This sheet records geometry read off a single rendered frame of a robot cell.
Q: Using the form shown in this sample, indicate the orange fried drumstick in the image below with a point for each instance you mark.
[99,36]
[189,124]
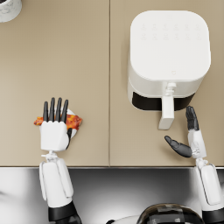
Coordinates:
[72,121]

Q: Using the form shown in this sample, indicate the white air fryer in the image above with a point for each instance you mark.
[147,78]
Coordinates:
[169,55]

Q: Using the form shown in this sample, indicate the white marbled pot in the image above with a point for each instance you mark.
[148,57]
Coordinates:
[8,8]

